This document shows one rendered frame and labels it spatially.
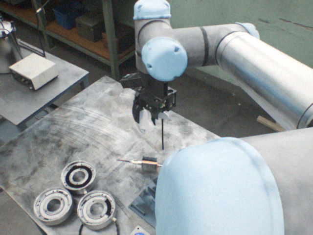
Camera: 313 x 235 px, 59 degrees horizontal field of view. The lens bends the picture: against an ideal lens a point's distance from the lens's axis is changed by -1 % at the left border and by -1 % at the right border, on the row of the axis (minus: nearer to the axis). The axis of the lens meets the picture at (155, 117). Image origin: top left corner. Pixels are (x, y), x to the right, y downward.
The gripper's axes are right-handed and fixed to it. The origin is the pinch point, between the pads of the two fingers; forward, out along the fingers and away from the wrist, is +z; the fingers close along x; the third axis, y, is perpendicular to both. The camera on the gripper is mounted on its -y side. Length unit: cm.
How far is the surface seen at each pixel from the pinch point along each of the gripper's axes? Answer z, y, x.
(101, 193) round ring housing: 15.3, -0.8, -18.4
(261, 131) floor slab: 91, -2, 121
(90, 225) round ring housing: 15.5, 4.9, -26.8
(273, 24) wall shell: 19, -22, 137
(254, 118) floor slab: 90, -13, 129
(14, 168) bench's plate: 17.6, -30.2, -31.6
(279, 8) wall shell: 9, -21, 137
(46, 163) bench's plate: 17.5, -24.2, -23.4
